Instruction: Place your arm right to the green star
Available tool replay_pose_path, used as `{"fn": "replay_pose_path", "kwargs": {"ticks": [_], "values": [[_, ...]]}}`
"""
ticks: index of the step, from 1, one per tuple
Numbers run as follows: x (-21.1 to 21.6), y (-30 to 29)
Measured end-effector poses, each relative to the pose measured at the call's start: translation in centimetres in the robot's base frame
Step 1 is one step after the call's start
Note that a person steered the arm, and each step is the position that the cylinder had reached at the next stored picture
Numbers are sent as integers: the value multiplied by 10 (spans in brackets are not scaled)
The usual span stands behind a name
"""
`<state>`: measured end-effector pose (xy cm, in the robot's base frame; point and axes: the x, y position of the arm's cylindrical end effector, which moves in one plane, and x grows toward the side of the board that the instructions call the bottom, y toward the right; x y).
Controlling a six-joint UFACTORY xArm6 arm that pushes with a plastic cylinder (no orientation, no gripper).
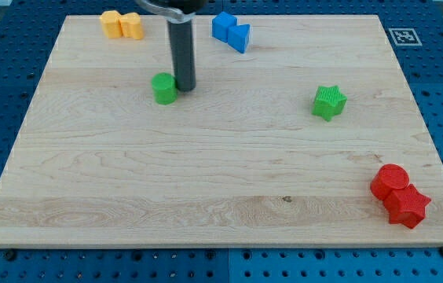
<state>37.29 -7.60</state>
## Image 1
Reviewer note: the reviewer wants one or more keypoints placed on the yellow pentagon block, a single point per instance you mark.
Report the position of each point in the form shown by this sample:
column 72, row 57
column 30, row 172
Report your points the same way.
column 110, row 24

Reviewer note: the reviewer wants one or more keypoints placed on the blue cube block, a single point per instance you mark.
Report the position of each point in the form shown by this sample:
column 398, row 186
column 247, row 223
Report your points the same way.
column 221, row 24

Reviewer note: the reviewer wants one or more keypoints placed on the red star block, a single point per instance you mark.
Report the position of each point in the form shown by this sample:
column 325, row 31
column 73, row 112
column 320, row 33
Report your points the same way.
column 406, row 206

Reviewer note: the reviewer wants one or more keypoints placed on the green star block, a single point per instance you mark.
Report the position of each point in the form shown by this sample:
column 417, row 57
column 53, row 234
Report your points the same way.
column 329, row 101

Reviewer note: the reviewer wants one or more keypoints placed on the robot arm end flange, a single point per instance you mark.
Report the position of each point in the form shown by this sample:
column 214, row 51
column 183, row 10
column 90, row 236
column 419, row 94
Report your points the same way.
column 175, row 11

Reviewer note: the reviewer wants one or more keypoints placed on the green cylinder block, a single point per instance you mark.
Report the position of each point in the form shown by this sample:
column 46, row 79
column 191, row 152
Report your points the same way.
column 164, row 88

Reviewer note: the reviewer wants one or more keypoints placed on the yellow heart block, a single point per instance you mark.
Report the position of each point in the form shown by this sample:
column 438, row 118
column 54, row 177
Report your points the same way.
column 132, row 26

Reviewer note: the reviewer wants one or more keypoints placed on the blue triangle block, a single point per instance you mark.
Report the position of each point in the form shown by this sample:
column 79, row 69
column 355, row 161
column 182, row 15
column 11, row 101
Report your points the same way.
column 238, row 37

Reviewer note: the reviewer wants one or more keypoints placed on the white fiducial marker tag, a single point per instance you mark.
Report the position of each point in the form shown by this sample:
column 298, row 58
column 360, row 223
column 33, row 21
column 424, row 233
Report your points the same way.
column 404, row 37

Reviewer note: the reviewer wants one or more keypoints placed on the red cylinder block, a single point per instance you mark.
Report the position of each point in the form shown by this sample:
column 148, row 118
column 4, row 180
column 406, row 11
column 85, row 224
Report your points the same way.
column 388, row 178

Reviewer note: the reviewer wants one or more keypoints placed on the light wooden board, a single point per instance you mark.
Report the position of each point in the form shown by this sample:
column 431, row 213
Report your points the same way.
column 240, row 162

